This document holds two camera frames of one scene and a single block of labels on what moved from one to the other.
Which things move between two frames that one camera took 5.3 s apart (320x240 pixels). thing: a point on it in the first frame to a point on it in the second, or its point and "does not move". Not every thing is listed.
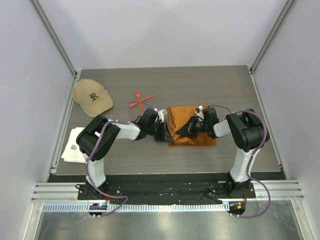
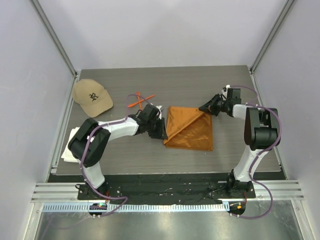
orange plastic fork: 138,94 does not move
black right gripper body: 199,126 to 222,104
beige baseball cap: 92,97 does not move
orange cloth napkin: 177,116 does not move
